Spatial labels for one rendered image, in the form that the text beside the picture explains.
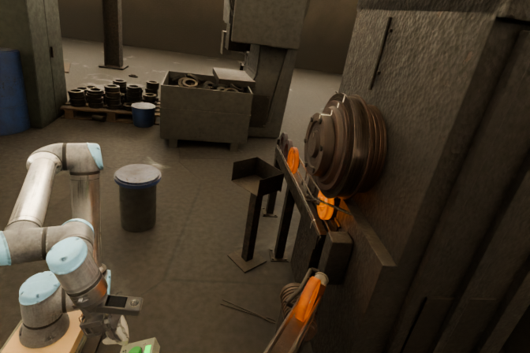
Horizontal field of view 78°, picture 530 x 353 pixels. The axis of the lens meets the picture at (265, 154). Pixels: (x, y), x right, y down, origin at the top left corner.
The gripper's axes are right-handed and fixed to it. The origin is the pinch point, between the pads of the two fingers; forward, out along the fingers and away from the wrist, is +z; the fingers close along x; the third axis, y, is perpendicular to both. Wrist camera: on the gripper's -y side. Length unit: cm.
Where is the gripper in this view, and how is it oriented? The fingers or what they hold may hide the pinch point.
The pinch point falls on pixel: (127, 339)
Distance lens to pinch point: 120.0
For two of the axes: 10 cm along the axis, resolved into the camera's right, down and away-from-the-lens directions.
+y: -9.7, 2.3, -0.2
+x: 1.1, 4.1, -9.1
